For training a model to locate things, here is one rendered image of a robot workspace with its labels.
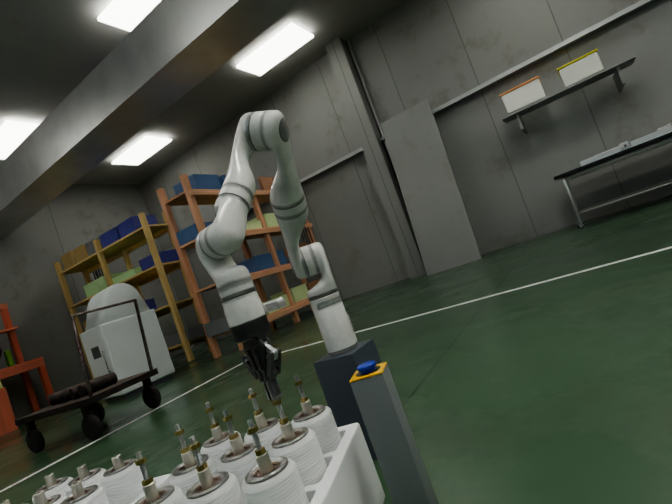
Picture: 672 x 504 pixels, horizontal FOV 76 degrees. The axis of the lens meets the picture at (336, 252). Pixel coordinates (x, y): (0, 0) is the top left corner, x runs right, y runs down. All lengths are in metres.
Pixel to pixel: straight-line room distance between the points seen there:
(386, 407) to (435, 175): 6.14
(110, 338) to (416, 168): 4.84
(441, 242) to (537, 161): 1.82
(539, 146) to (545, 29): 1.61
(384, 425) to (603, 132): 6.51
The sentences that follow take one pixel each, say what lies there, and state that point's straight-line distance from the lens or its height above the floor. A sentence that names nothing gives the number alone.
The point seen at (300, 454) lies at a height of 0.23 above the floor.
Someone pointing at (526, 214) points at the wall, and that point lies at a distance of 7.15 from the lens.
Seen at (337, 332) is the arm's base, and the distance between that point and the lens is 1.25.
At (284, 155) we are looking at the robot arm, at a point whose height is 0.83.
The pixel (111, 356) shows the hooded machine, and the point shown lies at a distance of 5.48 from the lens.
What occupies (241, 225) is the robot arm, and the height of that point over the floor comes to 0.68.
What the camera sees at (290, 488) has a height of 0.22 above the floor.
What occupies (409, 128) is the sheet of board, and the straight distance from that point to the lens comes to 7.23.
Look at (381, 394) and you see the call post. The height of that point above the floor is 0.27.
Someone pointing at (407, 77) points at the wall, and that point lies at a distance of 7.77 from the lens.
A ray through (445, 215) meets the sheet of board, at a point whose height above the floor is 0.77.
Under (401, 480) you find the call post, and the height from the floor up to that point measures 0.11.
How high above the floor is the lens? 0.52
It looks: 3 degrees up
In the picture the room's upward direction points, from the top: 20 degrees counter-clockwise
